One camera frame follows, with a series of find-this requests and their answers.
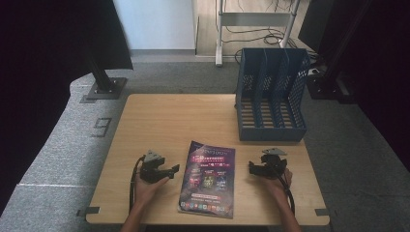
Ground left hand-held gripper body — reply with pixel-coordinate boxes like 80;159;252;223
138;149;172;185

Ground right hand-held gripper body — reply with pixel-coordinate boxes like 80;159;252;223
257;147;288;180

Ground purple glossy magazine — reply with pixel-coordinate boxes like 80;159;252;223
177;140;237;219

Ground blue plastic file rack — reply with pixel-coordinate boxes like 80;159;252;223
235;47;311;143

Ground person's left hand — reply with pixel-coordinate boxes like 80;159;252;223
133;173;171;207

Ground person's right hand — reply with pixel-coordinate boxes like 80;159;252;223
261;167;294;203

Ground black stand with dark base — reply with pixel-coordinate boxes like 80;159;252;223
305;0;375;102

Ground black curtain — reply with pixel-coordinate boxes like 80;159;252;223
298;0;410;172
0;0;134;217

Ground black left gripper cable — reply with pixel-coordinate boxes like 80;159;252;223
129;155;147;216

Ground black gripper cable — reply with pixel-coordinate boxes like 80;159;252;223
129;155;147;216
274;160;297;216

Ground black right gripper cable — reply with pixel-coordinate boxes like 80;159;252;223
274;160;297;216

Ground black post with base plate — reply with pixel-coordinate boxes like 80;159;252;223
79;54;129;104

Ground black floor cables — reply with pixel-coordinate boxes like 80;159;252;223
221;0;318;64

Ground white metal stand frame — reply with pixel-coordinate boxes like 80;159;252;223
215;0;303;68

